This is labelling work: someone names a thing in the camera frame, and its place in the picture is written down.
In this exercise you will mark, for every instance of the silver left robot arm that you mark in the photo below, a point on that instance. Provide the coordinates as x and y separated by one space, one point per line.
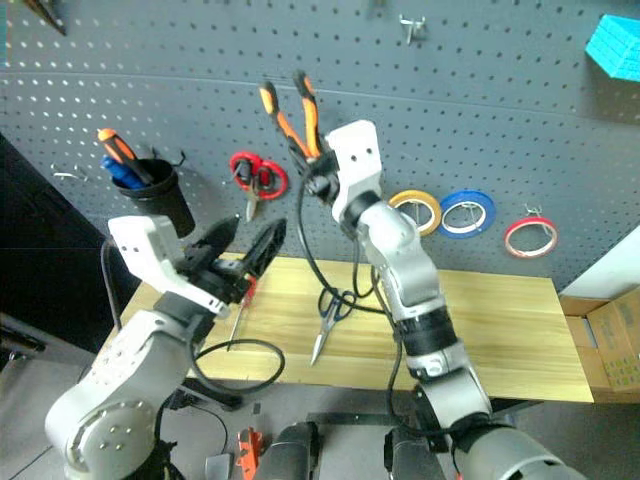
135 350

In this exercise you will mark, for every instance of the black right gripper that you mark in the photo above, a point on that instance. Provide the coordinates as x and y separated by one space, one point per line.
322 182

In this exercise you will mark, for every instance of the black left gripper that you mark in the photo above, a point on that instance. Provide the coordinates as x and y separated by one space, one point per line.
220 280

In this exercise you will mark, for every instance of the dark rounded shape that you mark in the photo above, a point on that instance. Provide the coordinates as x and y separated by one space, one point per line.
295 450
415 460

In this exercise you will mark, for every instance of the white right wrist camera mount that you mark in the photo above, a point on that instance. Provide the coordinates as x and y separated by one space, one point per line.
355 150

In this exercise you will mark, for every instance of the yellow tape roll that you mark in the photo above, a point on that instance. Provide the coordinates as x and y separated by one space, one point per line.
414 194

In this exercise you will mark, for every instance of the orange and black screwdriver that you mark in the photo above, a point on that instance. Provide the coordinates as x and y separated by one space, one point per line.
117 147

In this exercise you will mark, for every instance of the black tool cup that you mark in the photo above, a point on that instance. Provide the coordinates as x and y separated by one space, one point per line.
165 200

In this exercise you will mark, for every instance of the dark grey pegboard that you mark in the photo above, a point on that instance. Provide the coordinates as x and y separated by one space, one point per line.
450 100

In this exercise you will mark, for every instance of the red tape roll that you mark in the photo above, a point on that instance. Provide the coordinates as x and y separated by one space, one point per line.
508 242

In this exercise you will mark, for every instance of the black table frame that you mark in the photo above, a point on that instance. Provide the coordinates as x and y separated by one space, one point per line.
350 417

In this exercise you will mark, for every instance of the cyan box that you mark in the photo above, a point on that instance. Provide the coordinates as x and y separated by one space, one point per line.
617 50

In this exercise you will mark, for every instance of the black cabinet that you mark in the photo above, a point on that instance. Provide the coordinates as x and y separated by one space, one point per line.
40 250

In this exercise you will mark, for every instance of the orange and black pliers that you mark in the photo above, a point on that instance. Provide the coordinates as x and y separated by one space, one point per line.
285 125

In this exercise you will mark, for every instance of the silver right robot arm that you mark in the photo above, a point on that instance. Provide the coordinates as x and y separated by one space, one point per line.
410 270

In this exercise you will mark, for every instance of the blue tape roll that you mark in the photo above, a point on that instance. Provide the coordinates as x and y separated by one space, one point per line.
467 193

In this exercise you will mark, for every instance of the brown cardboard box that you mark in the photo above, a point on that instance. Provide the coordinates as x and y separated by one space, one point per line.
615 340

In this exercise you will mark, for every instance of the silver pegboard hook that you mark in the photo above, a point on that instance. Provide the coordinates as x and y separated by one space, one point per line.
181 159
65 175
532 210
411 27

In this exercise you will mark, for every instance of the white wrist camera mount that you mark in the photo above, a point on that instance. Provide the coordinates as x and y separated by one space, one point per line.
150 250
355 150

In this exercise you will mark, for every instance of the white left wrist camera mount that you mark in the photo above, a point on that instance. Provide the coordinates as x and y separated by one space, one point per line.
150 250

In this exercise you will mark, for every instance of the orange clamp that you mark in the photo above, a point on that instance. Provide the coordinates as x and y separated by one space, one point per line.
250 447

